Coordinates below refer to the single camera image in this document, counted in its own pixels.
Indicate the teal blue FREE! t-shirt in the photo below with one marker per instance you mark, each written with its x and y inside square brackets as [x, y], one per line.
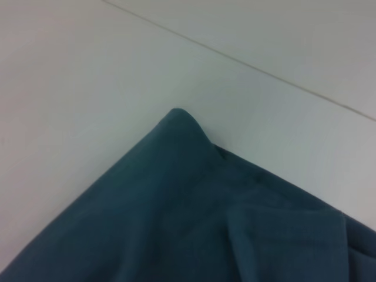
[176, 220]

